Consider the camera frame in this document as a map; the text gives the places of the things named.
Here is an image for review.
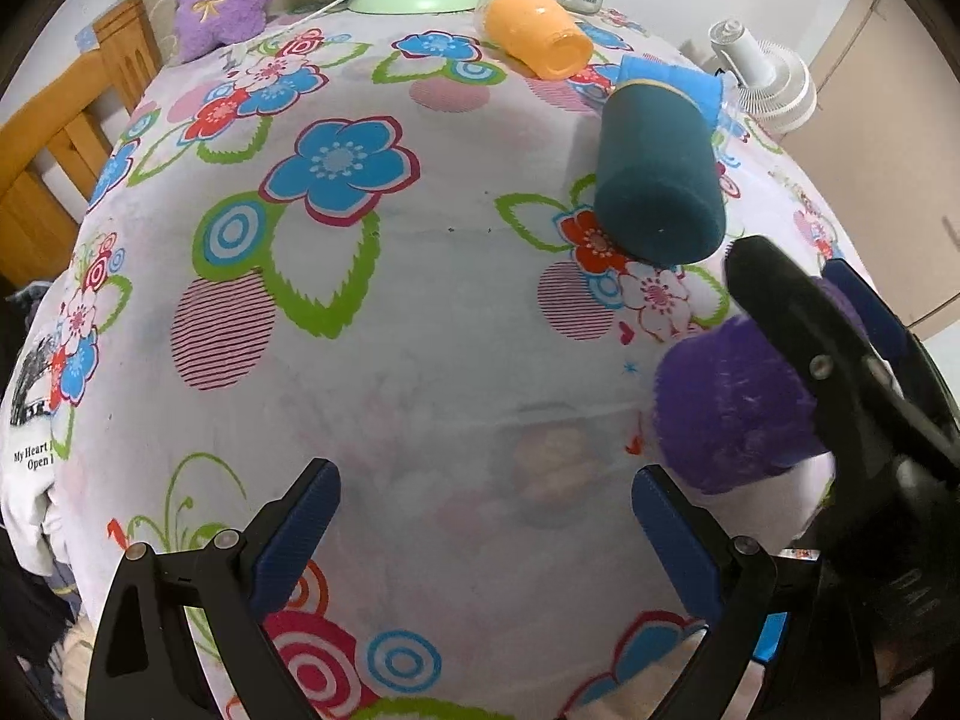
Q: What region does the white cable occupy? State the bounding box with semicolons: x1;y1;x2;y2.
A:
225;0;421;65

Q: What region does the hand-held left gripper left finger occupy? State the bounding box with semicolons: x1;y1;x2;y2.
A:
88;457;342;720

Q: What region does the white printed garment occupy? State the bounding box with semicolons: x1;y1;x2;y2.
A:
0;326;80;578

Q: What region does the white desk fan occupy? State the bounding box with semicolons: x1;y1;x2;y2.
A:
708;19;818;137

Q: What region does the wooden chair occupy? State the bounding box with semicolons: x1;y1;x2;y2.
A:
0;0;164;292

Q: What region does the beige cabinet door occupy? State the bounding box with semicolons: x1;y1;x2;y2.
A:
807;0;960;331

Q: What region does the orange cup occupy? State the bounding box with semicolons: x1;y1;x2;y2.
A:
475;0;593;80

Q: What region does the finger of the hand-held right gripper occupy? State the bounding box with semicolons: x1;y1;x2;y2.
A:
726;235;960;467
823;258;960;430

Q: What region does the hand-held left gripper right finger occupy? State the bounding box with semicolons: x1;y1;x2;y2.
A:
631;465;781;720

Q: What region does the purple fuzzy cup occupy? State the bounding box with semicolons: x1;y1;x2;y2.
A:
651;276;871;496

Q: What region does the dark teal cup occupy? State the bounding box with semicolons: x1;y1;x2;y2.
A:
594;78;728;266

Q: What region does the blue sponge cloth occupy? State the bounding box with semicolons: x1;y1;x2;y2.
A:
616;54;730;128

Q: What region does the floral tablecloth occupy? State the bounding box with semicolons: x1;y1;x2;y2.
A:
0;6;878;720

